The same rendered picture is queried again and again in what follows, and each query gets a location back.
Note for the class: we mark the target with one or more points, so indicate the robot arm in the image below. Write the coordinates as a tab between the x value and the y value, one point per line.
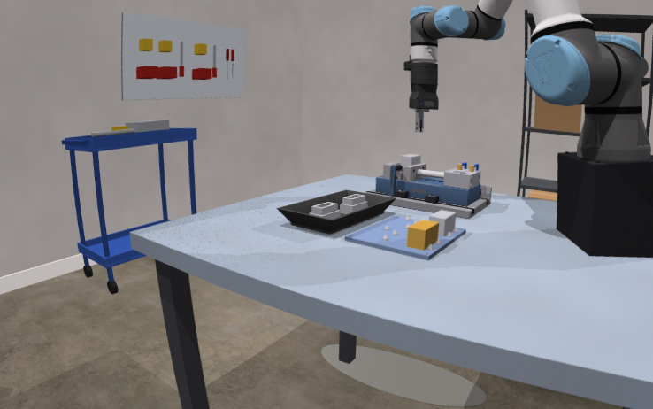
565	65

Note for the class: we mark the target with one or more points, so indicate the yellow-orange block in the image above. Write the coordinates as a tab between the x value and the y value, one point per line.
422	233

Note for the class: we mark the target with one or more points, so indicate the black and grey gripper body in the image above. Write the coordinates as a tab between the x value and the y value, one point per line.
424	77

